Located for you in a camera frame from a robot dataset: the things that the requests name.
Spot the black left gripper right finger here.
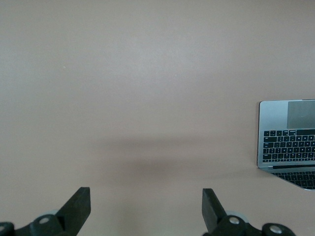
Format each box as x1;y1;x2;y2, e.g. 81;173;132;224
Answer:
201;188;295;236

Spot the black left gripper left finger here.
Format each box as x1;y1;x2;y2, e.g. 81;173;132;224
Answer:
14;187;91;236

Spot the silver grey laptop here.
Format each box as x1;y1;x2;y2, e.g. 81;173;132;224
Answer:
256;99;315;191

